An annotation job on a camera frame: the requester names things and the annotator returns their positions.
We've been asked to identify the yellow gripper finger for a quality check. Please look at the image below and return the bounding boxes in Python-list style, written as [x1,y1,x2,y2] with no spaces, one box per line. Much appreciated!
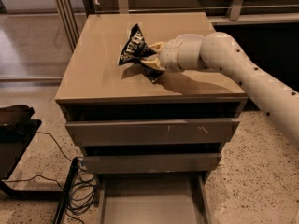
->
[141,57,165,71]
[150,42,164,53]

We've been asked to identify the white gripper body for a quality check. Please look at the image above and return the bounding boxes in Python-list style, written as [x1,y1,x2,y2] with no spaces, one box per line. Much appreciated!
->
[158,34,204,72]

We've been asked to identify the blue chip bag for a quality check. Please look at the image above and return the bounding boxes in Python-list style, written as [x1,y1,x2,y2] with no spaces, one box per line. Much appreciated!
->
[118,24,164,83]

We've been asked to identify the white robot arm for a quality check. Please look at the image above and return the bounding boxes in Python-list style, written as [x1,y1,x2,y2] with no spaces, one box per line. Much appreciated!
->
[141,32,299,147]

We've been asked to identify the top grey drawer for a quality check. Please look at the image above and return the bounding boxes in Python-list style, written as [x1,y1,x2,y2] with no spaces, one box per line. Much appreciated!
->
[66,118,239,147]

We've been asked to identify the tan drawer cabinet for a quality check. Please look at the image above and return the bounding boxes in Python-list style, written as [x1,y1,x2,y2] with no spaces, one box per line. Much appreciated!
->
[54,12,252,224]

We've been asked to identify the middle grey drawer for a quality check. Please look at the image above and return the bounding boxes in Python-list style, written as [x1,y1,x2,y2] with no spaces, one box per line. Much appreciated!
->
[84,153,221,175]

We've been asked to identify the bottom open grey drawer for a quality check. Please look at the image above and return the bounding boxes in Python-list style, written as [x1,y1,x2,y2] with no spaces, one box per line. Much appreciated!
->
[97,173,211,224]

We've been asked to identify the metal railing shelf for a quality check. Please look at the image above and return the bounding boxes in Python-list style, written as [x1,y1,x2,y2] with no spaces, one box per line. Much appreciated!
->
[83,0,299,25]

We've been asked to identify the black side table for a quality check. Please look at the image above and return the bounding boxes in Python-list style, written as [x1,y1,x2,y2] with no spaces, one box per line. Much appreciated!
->
[0,105,78,224]

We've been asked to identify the metal glass door frame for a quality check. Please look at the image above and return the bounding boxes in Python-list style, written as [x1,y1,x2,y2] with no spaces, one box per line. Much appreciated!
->
[0,0,85,83]

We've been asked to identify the coiled black cables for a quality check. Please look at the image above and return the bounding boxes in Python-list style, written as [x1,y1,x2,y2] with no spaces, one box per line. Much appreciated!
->
[3,131,101,224]

